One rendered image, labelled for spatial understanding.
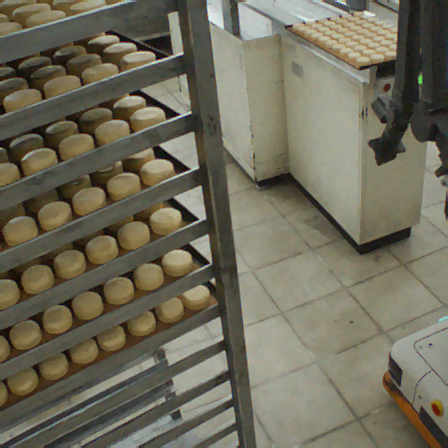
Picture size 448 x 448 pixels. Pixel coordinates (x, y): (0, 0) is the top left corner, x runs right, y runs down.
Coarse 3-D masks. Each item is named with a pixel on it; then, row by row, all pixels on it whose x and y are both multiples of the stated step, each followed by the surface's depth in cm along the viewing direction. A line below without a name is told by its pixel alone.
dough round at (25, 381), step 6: (18, 372) 95; (24, 372) 94; (30, 372) 94; (12, 378) 94; (18, 378) 93; (24, 378) 93; (30, 378) 93; (36, 378) 94; (12, 384) 92; (18, 384) 92; (24, 384) 92; (30, 384) 93; (36, 384) 94; (12, 390) 93; (18, 390) 92; (24, 390) 92; (30, 390) 93
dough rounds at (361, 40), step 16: (336, 16) 252; (352, 16) 256; (368, 16) 249; (304, 32) 241; (320, 32) 238; (336, 32) 240; (352, 32) 232; (368, 32) 231; (384, 32) 229; (336, 48) 218; (352, 48) 220; (368, 48) 218; (384, 48) 214; (352, 64) 208; (368, 64) 205
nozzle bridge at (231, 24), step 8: (224, 0) 263; (232, 0) 257; (240, 0) 248; (248, 0) 249; (352, 0) 284; (360, 0) 280; (224, 8) 266; (232, 8) 259; (352, 8) 286; (360, 8) 282; (224, 16) 269; (232, 16) 261; (224, 24) 273; (232, 24) 264; (232, 32) 266
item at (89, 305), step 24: (144, 264) 103; (168, 264) 100; (192, 264) 102; (96, 288) 100; (120, 288) 96; (144, 288) 98; (48, 312) 93; (72, 312) 95; (96, 312) 93; (0, 336) 89; (24, 336) 89; (48, 336) 91; (0, 360) 87
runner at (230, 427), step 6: (234, 420) 128; (222, 426) 127; (228, 426) 124; (234, 426) 125; (216, 432) 126; (222, 432) 124; (228, 432) 125; (204, 438) 125; (210, 438) 122; (216, 438) 124; (192, 444) 124; (198, 444) 121; (204, 444) 122; (210, 444) 123
